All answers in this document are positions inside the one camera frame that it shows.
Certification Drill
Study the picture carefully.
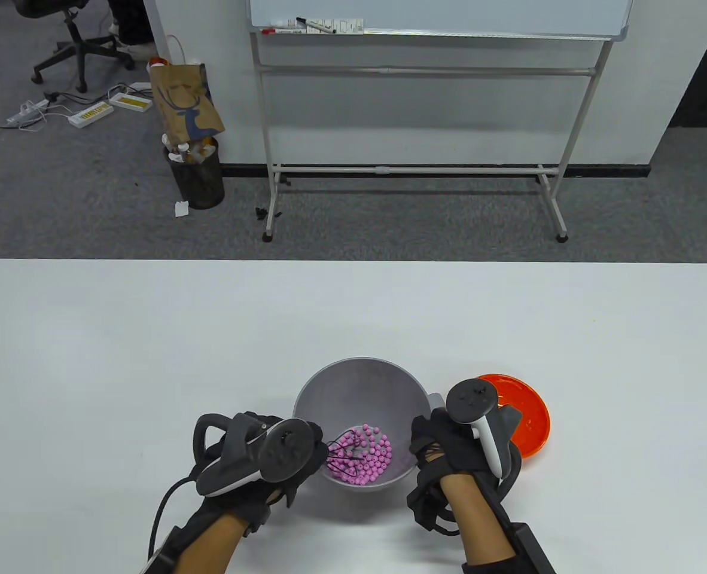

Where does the person's left hand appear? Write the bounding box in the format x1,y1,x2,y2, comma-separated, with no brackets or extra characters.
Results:
197,413,329,536

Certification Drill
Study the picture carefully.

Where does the person's right hand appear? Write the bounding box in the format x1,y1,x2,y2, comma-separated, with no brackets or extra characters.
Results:
407,408,501,536

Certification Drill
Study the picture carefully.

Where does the wire whisk with wooden handle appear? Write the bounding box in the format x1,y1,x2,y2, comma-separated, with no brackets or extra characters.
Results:
327,428,369,473

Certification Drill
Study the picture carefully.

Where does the pile of pink plastic beads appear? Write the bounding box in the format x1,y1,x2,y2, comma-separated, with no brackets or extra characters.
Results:
328,425,393,484

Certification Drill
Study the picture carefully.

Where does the grey plastic salad bowl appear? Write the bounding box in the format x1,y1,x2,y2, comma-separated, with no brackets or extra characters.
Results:
294,358,448,492

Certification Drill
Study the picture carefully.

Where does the orange plastic bowl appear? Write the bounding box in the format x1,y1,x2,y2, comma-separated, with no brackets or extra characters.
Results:
476,374,551,460

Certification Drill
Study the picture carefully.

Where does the person's right forearm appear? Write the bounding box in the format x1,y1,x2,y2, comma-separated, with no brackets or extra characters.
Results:
439,472,522,566

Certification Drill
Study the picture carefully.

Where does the person's left forearm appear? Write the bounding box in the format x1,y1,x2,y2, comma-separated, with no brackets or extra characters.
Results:
177,511,249,574

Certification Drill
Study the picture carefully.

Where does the dark grey handheld controller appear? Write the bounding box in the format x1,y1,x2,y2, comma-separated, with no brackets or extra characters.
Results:
193,413,313,497
445,378,523,497

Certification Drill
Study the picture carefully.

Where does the black mesh waste bin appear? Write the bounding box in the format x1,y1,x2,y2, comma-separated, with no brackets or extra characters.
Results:
163,136,225,210

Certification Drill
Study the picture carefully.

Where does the pile of trash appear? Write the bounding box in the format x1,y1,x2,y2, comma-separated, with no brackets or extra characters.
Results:
162,135,218,165

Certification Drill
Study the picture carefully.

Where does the brown paper bag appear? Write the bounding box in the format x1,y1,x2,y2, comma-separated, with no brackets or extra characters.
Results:
150,34,225,139

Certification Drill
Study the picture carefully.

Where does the white eraser box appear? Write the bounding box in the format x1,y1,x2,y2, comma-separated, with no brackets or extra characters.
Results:
306,18,365,35

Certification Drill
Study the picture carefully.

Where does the whiteboard on metal stand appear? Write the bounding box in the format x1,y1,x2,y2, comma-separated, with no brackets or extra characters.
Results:
247,0,634,243

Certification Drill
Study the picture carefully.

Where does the white power strip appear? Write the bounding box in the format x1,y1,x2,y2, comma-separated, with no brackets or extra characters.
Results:
7,100,49,126

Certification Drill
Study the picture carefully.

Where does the black office chair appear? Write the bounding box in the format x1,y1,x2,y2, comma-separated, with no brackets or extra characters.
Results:
13,0,136,93

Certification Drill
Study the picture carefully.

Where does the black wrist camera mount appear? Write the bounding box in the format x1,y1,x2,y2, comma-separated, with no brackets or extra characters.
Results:
461,523,556,574
144,526,199,574

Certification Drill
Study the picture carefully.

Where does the black cable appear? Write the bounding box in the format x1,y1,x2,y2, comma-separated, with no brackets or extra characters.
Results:
148,475,202,563

